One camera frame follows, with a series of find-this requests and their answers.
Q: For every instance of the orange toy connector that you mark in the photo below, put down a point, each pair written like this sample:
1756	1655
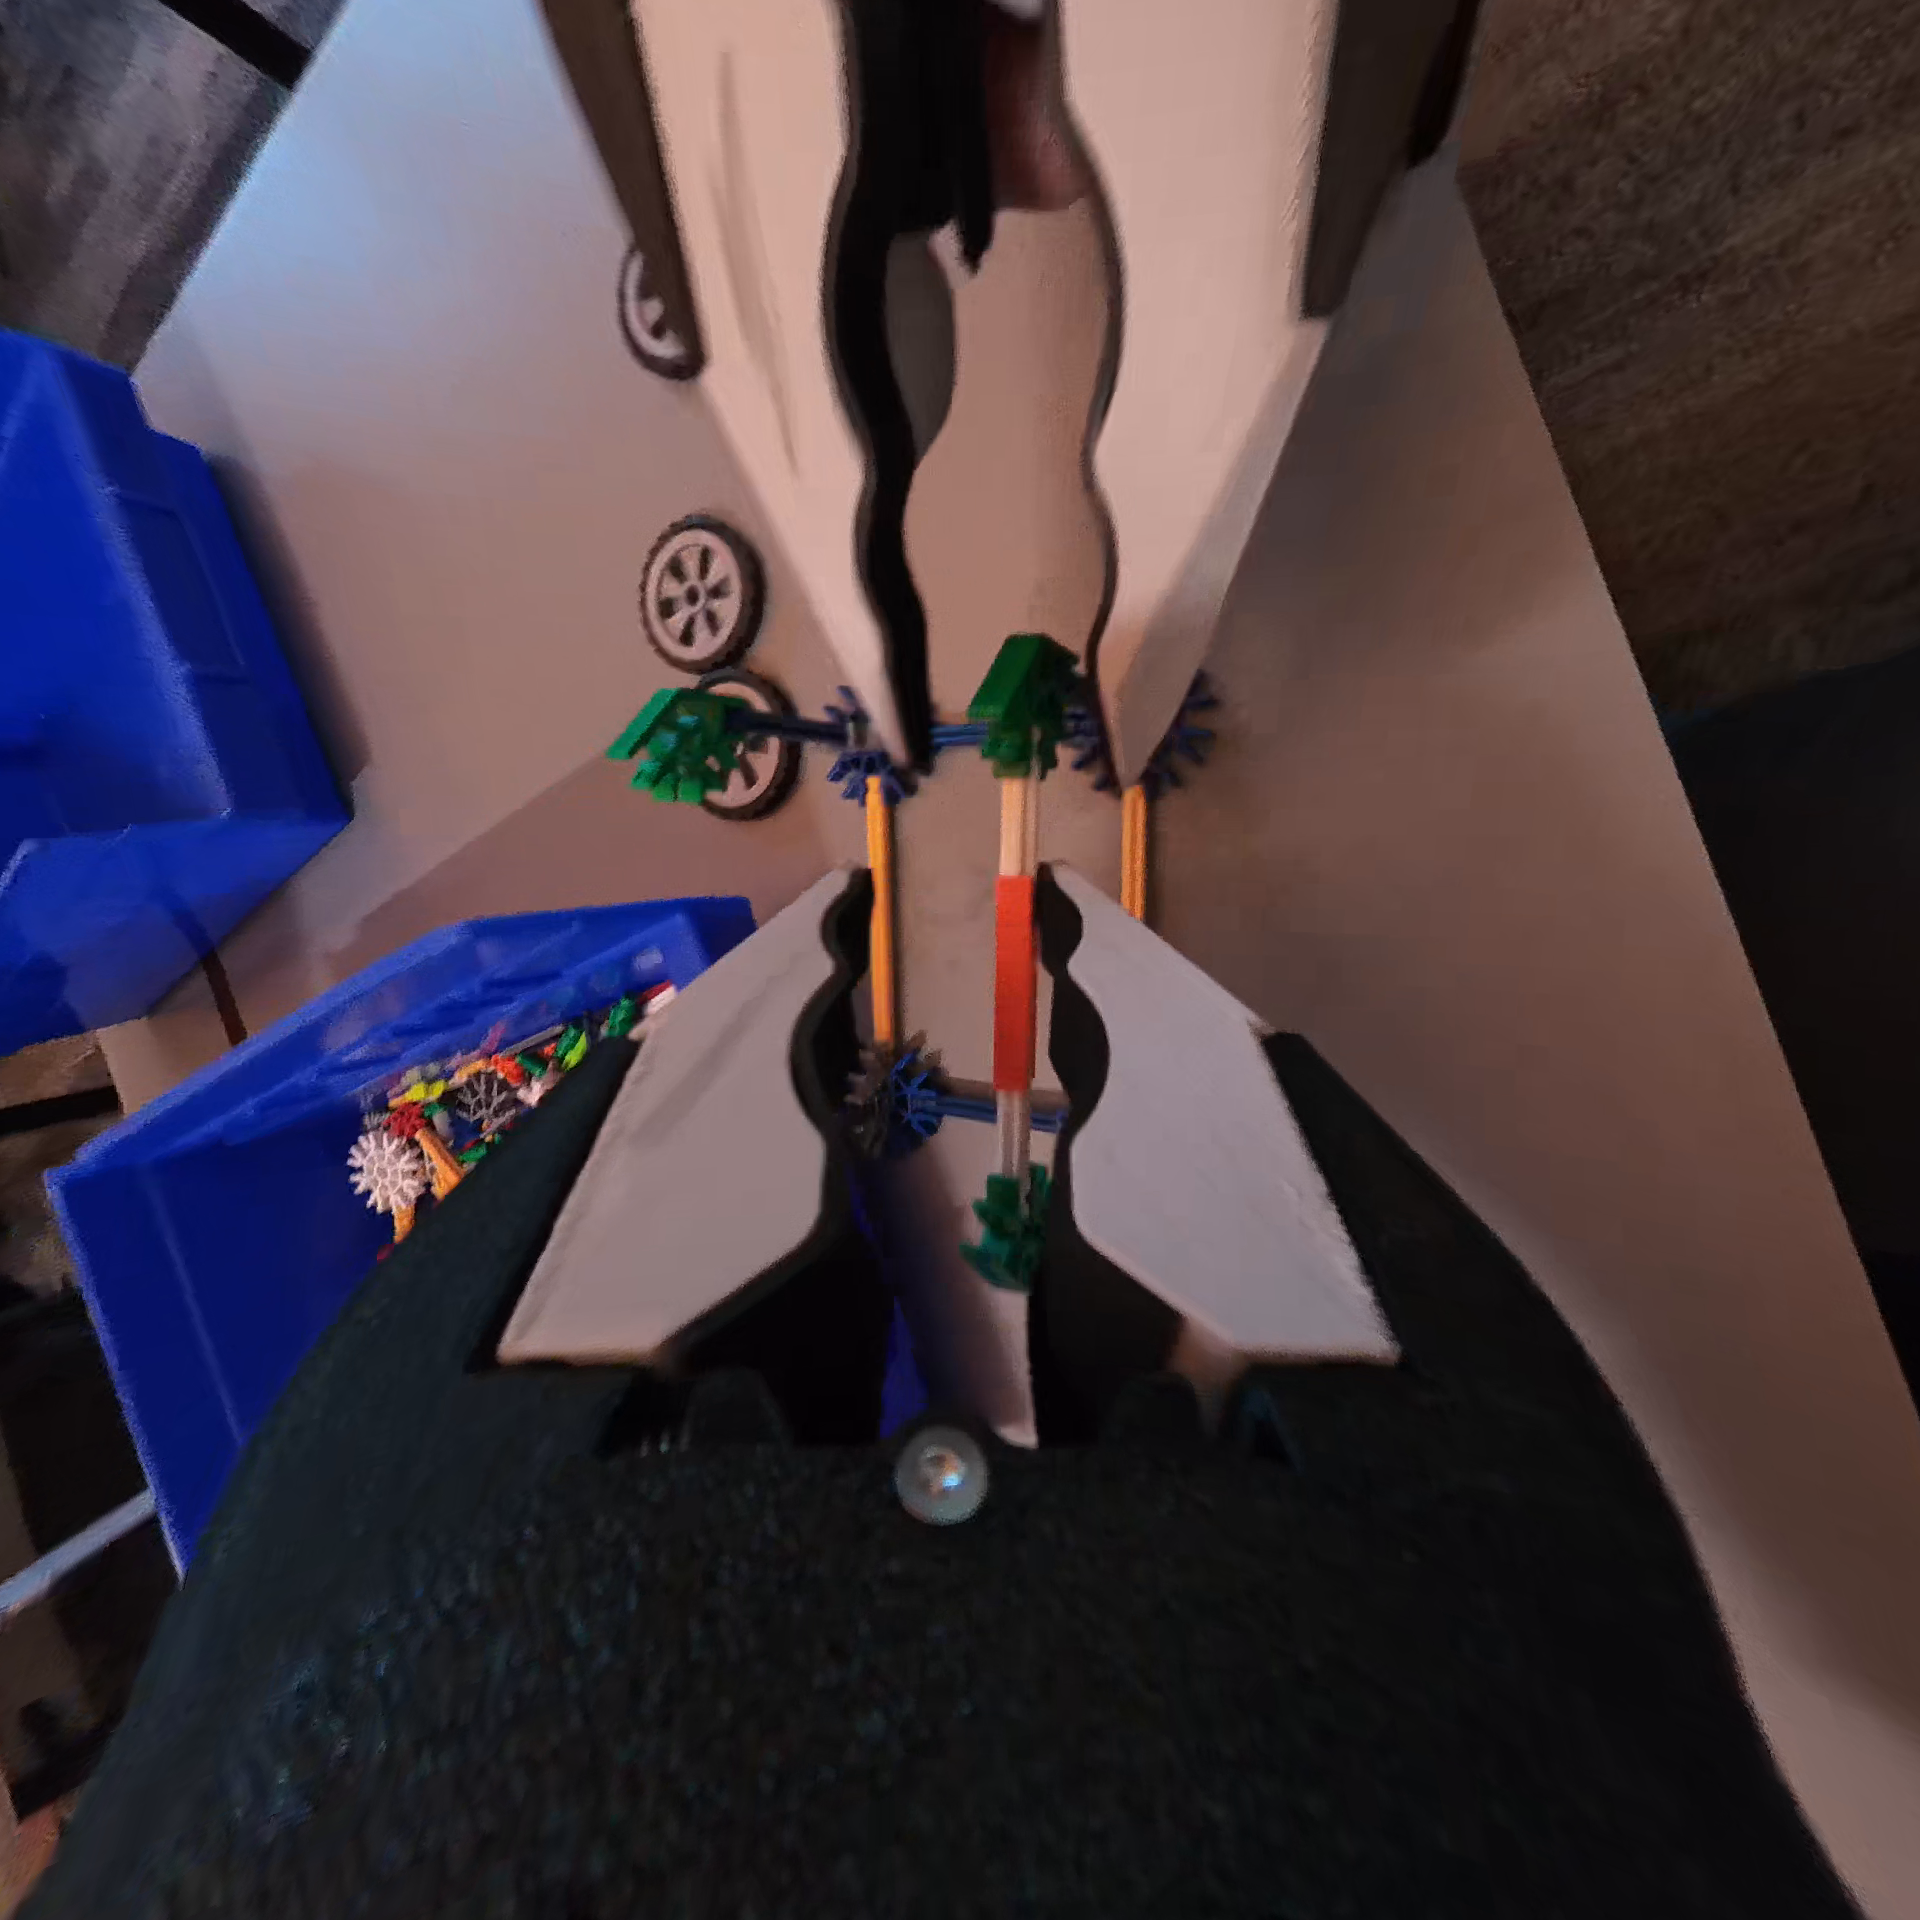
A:
1021	976

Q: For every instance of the blue plastic bin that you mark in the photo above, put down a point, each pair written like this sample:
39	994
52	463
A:
150	691

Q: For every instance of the blue bin with white label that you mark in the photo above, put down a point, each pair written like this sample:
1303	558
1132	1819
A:
210	1261

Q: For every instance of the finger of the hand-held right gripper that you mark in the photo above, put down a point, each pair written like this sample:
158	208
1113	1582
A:
767	240
1216	271

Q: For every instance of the blue yellow toy rod frame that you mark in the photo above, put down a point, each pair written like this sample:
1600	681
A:
883	931

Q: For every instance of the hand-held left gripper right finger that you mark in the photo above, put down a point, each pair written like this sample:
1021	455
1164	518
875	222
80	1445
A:
1216	1171

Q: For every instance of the pile of colourful toy pieces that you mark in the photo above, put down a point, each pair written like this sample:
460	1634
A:
480	1096

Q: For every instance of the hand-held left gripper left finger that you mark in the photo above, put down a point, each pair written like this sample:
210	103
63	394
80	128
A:
691	1171

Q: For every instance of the green toy connector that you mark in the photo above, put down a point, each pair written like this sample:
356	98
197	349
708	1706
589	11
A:
685	736
1013	1225
1021	697

